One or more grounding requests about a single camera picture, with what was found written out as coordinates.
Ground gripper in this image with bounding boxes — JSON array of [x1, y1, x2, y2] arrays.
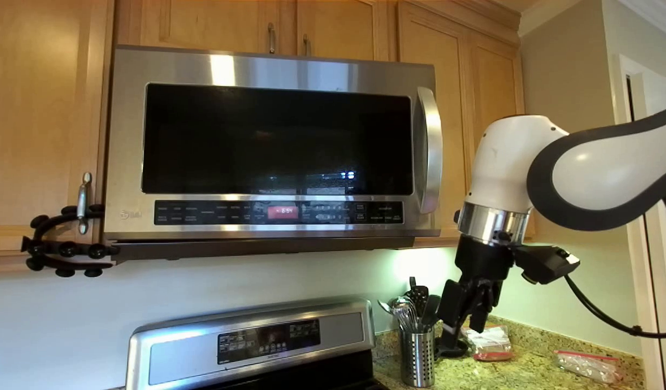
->
[[436, 234, 516, 358]]

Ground tall wooden cabinet door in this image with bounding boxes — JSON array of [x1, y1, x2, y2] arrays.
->
[[397, 2, 470, 239], [468, 31, 526, 238]]

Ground stainless steel microwave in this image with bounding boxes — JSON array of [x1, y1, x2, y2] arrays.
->
[[102, 45, 444, 264]]

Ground microwave door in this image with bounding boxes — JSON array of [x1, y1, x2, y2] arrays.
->
[[102, 45, 444, 240]]

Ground short wooden cabinet door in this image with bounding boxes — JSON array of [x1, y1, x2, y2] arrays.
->
[[115, 0, 284, 55], [295, 0, 392, 62]]

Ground wide wooden cabinet door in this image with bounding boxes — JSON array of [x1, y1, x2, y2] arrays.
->
[[0, 0, 115, 255]]

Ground plastic bag with red contents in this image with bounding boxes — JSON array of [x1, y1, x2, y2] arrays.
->
[[462, 324, 514, 362]]

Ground bundle of kitchen utensils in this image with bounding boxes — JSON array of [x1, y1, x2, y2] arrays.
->
[[377, 276, 443, 333]]

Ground perforated metal utensil holder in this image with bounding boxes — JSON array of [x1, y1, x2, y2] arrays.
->
[[400, 324, 436, 388]]

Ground clear plastic zip bag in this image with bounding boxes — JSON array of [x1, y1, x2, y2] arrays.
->
[[554, 349, 622, 385]]

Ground stainless steel stove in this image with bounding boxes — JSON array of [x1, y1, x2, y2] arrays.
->
[[125, 296, 389, 390]]

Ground black flexible stand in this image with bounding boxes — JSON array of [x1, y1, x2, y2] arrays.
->
[[21, 203, 120, 278]]

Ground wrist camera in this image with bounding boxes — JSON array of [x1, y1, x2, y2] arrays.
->
[[514, 244, 582, 285]]

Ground microwave door handle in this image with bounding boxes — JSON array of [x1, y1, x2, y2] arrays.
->
[[416, 86, 444, 215]]

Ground white door frame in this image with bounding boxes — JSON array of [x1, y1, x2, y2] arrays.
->
[[617, 53, 666, 390]]

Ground wooden wall cabinets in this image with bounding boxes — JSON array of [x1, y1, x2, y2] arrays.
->
[[0, 0, 528, 271]]

